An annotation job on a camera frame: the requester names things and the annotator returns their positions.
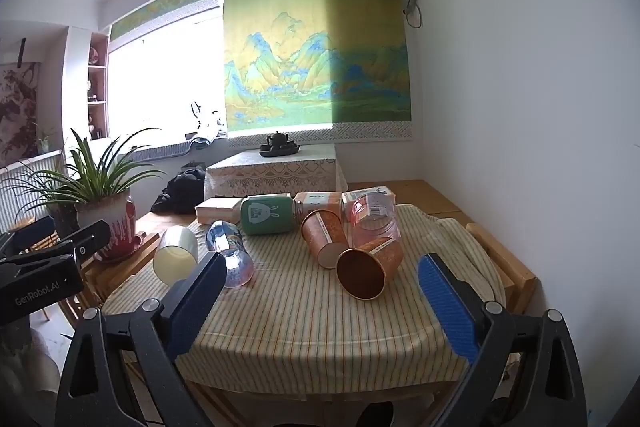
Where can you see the white orange carton boxes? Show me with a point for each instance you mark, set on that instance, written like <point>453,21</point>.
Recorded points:
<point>372,193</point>

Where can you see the clear blue cup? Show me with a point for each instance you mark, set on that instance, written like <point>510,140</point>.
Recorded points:
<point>232,247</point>

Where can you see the copper orange cup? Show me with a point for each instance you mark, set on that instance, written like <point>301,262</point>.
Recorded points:
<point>372,269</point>
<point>322,237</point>

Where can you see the white cloth on windowsill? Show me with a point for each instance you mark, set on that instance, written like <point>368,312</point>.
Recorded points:
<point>207,132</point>

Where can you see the white flat box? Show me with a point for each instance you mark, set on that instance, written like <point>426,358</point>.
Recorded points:
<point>217,209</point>

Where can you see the green bottle with rabbit print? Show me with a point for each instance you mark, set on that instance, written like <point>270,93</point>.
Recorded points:
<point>265,216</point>

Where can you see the narrow landscape roller blind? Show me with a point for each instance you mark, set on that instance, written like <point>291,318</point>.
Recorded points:
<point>165,4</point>

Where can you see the striped tablecloth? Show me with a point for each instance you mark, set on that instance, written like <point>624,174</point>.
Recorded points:
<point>300,322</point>

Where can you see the black bag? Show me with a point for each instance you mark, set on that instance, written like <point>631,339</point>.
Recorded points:
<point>180,192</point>

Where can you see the red leaf wall painting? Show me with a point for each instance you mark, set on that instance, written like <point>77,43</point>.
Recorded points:
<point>17,112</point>

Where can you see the lace-covered low table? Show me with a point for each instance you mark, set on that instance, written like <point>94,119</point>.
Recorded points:
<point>275,172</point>

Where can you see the dark tea tray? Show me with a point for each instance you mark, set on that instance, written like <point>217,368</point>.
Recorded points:
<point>280,151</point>

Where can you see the orange and white box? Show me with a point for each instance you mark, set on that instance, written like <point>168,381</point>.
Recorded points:
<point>317,201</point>

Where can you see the dark teapot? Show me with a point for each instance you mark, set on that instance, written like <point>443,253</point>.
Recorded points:
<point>278,141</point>

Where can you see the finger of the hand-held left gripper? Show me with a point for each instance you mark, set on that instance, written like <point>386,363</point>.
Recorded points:
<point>90,237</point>
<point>30,232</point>

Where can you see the large landscape roller blind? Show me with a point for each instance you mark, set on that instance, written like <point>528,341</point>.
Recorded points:
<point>315,57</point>

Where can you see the white radiator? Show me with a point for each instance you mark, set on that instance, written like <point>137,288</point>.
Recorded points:
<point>25,202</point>

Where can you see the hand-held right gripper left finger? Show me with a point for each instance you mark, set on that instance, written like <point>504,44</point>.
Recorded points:
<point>195,304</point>

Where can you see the green plant in dark pot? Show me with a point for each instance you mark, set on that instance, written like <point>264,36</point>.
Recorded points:
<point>62,217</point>

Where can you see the patterned windowsill cushion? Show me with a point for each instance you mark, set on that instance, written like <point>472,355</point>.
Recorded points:
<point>165,152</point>

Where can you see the green plant in red-white pot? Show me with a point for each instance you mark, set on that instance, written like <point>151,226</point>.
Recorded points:
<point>107,212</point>

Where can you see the wooden table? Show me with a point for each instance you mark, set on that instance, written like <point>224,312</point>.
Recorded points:
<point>510,267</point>

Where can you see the frosted white cup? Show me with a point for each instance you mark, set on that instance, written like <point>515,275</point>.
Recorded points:
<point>175,257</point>

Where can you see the white wall shelf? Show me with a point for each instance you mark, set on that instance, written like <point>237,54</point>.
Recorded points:
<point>80,77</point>

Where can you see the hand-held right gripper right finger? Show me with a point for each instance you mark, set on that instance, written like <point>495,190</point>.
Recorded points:
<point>447,312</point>

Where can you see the red plant saucer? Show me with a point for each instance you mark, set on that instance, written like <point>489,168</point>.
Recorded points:
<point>131,249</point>

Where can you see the wooden plant stand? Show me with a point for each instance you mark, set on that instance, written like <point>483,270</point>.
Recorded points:
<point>125,269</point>

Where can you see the clear pink cup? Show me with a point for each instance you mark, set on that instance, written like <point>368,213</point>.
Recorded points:
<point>375,222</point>

